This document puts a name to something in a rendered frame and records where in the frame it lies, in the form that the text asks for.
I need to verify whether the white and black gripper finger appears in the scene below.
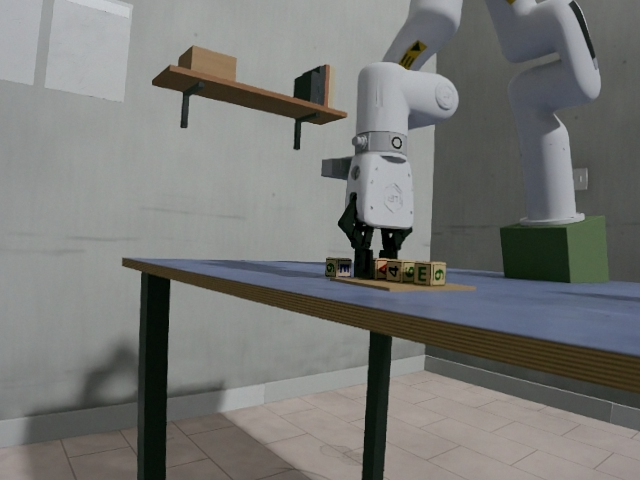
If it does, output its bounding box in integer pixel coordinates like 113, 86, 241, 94
379, 227, 413, 259
338, 193, 374, 279

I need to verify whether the tan square mat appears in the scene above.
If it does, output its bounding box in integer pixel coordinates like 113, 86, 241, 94
330, 278, 476, 291

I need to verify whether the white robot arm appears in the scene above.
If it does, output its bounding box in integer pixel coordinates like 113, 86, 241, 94
352, 0, 601, 227

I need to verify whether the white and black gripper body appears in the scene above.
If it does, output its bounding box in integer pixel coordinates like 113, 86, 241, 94
345, 151, 414, 230

